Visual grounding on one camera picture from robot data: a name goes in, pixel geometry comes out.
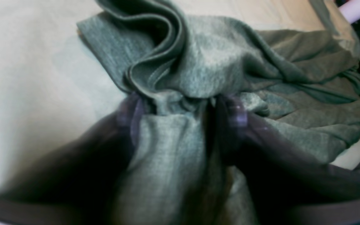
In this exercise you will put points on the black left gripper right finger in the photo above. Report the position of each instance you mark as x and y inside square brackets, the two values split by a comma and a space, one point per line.
[288, 187]

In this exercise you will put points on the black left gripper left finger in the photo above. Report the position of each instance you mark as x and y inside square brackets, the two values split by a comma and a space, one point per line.
[72, 186]

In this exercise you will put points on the green T-shirt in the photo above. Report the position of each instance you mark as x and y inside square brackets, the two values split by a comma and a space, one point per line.
[304, 85]

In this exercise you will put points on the light green table cloth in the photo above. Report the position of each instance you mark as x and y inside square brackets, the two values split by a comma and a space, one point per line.
[52, 88]

